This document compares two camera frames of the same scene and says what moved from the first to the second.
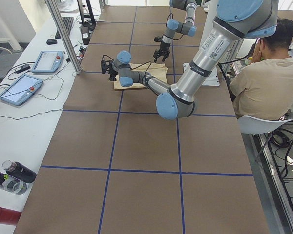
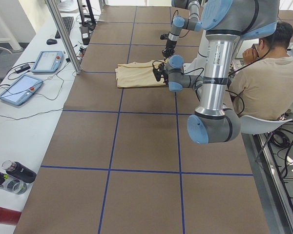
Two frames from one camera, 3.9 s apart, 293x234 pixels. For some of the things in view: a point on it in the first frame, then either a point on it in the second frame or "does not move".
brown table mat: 114,166 does not move
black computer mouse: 50,41 does not move
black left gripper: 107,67 -> 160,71
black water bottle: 19,170 does not move
